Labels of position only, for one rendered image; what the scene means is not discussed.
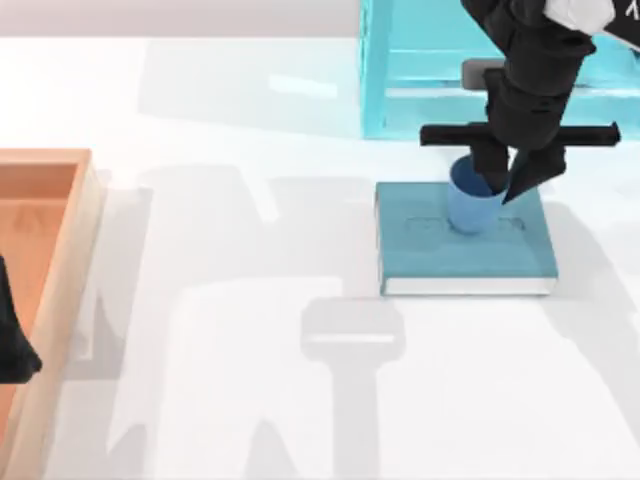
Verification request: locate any blue cup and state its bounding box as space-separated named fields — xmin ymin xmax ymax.
xmin=446 ymin=155 xmax=507 ymax=237

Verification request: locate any pale grey rounded box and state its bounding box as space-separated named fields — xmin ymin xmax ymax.
xmin=461 ymin=59 xmax=501 ymax=94

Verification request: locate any teal book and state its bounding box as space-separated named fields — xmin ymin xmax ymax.
xmin=374 ymin=180 xmax=559 ymax=298

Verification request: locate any light blue rack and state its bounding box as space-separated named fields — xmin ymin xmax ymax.
xmin=358 ymin=0 xmax=640 ymax=142

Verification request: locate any shallow salmon-coloured box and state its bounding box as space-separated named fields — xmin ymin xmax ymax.
xmin=0 ymin=148 xmax=94 ymax=480

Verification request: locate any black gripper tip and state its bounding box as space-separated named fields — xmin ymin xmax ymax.
xmin=0 ymin=254 xmax=43 ymax=387

